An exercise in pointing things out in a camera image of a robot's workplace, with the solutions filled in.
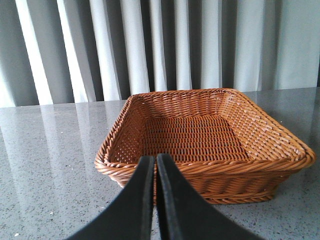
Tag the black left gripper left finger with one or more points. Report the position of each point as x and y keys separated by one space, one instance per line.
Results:
x=129 y=216

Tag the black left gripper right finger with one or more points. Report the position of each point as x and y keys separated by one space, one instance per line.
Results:
x=184 y=215

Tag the brown wicker basket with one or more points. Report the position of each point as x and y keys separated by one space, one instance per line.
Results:
x=227 y=147

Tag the grey pleated curtain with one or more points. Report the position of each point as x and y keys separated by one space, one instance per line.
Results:
x=74 y=51

